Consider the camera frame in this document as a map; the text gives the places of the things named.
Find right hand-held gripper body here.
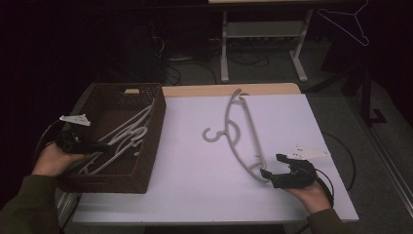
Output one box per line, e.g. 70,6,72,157
271,145,331,189

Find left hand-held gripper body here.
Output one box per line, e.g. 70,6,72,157
55,113,98,154

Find grey plastic clothes hanger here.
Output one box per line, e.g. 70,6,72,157
77,106,154,176
95,97,156,145
202,88,271,183
77,137,145,176

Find brown woven basket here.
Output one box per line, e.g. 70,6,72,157
38,82,168,195

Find person's right hand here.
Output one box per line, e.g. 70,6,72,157
285,179,331,215

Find person's left hand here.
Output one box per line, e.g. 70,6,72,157
31,144,92,178

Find white table mat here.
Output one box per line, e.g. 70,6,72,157
72,94,359,223

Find black floor stand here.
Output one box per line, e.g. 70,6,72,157
305,61,389,126

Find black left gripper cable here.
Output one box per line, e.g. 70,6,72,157
33,120,63,159

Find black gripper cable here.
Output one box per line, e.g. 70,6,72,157
33,120,63,159
315,131,357,209

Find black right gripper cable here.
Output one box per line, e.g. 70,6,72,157
315,131,357,209

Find black floor cables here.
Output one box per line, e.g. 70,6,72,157
164,50,271,86

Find white metal desk frame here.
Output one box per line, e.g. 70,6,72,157
219,9,315,84

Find thin wire clothes hanger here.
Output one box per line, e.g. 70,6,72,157
317,0,370,47

